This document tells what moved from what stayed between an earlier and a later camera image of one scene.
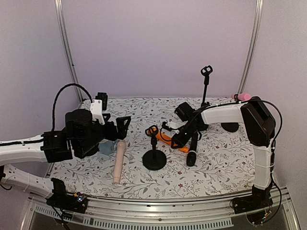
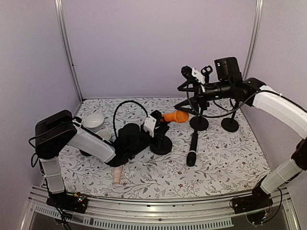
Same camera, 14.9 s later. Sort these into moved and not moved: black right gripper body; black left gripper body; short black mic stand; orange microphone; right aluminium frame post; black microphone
Moved: black right gripper body; black left gripper body; orange microphone
Not moved: black microphone; short black mic stand; right aluminium frame post
